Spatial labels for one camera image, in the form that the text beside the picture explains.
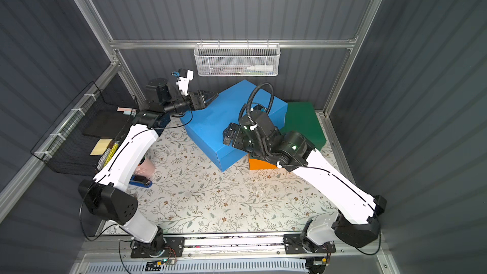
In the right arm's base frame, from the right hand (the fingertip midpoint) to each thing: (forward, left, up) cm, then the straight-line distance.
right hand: (233, 136), depth 61 cm
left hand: (+17, +9, +4) cm, 19 cm away
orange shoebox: (+9, -9, -35) cm, 37 cm away
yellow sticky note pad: (+3, +52, -11) cm, 53 cm away
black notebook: (+14, +55, -8) cm, 57 cm away
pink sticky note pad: (+23, +52, -10) cm, 58 cm away
